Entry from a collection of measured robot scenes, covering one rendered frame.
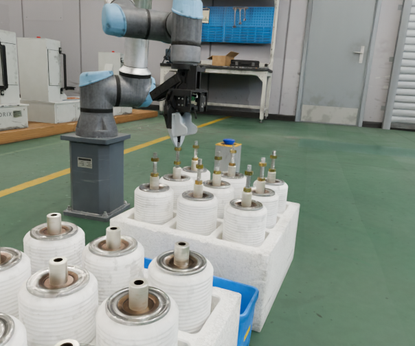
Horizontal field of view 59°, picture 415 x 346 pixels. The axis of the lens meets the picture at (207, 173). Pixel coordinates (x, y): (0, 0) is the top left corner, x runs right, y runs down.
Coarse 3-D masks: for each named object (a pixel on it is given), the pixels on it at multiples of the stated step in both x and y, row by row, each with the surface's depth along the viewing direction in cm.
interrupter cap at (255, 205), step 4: (232, 200) 83; (236, 200) 83; (240, 200) 84; (252, 200) 84; (256, 200) 84; (232, 204) 81; (236, 204) 81; (240, 204) 82; (252, 204) 82; (256, 204) 82; (260, 204) 82; (236, 208) 79; (240, 208) 78; (244, 208) 78; (248, 208) 79; (252, 208) 79; (256, 208) 79; (260, 208) 79
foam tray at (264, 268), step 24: (120, 216) 90; (288, 216) 97; (144, 240) 85; (168, 240) 82; (192, 240) 80; (216, 240) 79; (288, 240) 97; (216, 264) 79; (240, 264) 76; (264, 264) 74; (288, 264) 104; (264, 288) 75; (264, 312) 79
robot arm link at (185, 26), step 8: (176, 0) 87; (184, 0) 86; (192, 0) 87; (200, 0) 89; (176, 8) 87; (184, 8) 86; (192, 8) 87; (200, 8) 88; (168, 16) 92; (176, 16) 88; (184, 16) 87; (192, 16) 87; (200, 16) 88; (168, 24) 92; (176, 24) 88; (184, 24) 87; (192, 24) 88; (200, 24) 89; (168, 32) 94; (176, 32) 89; (184, 32) 88; (192, 32) 88; (200, 32) 90; (176, 40) 89; (184, 40) 88; (192, 40) 89; (200, 40) 91
